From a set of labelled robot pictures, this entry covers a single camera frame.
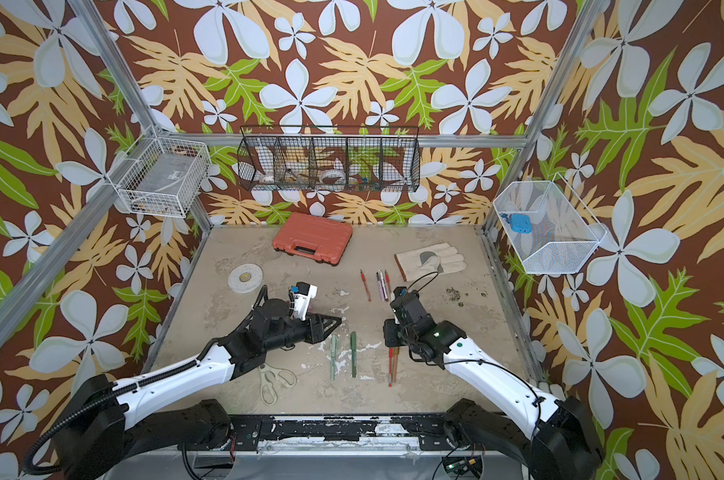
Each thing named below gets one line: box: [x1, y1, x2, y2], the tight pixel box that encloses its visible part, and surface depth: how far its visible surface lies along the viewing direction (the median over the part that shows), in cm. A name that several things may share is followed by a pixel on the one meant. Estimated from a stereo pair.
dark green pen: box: [350, 331, 357, 378], surface depth 90 cm
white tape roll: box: [228, 263, 264, 294], surface depth 107 cm
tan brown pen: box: [393, 348, 400, 383], surface depth 88 cm
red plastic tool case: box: [272, 212, 353, 266], surface depth 113 cm
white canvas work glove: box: [395, 242, 467, 282], surface depth 111 cm
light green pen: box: [330, 334, 338, 381], surface depth 88 cm
